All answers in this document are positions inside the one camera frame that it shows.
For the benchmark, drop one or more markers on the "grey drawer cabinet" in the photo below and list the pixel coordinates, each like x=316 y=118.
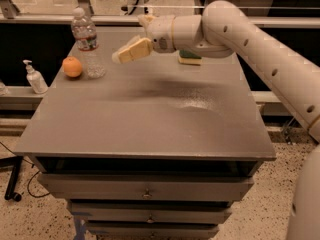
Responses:
x=154 y=116

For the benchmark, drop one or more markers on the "white pump dispenser bottle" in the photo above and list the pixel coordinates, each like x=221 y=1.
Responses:
x=35 y=78

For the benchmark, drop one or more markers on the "top grey drawer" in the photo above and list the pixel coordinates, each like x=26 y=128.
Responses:
x=146 y=187

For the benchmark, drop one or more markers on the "orange fruit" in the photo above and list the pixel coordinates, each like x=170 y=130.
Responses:
x=72 y=67

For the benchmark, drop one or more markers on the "grey drawer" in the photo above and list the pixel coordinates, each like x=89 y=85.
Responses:
x=150 y=212
x=153 y=230
x=146 y=187

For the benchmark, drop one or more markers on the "clear plastic water bottle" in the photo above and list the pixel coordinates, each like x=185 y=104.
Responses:
x=85 y=34

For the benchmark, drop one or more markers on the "black stand leg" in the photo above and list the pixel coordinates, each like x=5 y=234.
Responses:
x=14 y=163

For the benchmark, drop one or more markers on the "green yellow sponge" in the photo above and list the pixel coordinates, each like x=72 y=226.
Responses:
x=188 y=58

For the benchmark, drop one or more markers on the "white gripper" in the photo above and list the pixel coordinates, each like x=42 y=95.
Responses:
x=161 y=32

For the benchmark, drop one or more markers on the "middle grey drawer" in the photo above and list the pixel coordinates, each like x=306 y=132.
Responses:
x=150 y=212

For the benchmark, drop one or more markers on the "metal railing frame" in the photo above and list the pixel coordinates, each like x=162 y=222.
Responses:
x=265 y=13

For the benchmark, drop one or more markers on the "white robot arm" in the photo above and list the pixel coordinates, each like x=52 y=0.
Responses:
x=221 y=30

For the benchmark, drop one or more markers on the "bottom grey drawer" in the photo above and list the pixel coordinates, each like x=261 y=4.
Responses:
x=153 y=230

